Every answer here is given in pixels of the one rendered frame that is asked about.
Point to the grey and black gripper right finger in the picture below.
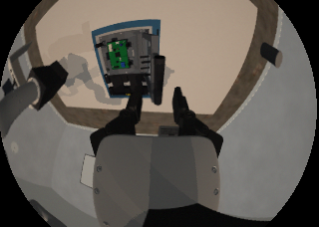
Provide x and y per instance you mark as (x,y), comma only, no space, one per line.
(189,124)

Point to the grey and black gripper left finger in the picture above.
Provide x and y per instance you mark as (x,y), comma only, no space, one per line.
(122,124)

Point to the green circuit board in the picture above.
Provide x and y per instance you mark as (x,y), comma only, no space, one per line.
(118,54)

